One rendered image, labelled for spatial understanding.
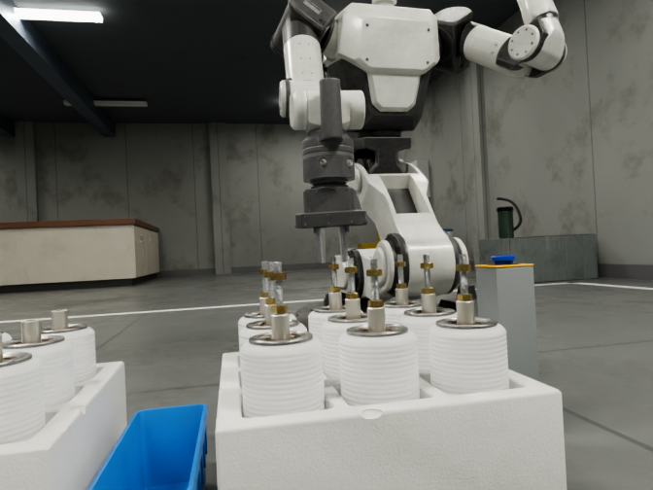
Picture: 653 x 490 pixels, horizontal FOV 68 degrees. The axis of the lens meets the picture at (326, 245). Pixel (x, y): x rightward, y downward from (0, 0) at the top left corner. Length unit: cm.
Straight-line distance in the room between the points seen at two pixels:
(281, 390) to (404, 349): 15
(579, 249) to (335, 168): 401
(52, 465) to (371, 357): 34
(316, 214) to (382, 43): 59
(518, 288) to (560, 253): 372
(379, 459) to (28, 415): 37
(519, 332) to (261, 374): 48
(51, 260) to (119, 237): 89
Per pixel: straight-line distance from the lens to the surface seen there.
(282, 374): 55
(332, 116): 79
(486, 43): 137
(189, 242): 954
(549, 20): 131
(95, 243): 722
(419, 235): 107
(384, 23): 129
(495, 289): 86
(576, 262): 468
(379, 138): 130
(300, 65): 117
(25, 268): 747
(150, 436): 85
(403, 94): 130
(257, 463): 54
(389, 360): 57
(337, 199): 81
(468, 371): 61
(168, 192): 965
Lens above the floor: 35
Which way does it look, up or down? 1 degrees up
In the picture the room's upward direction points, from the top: 3 degrees counter-clockwise
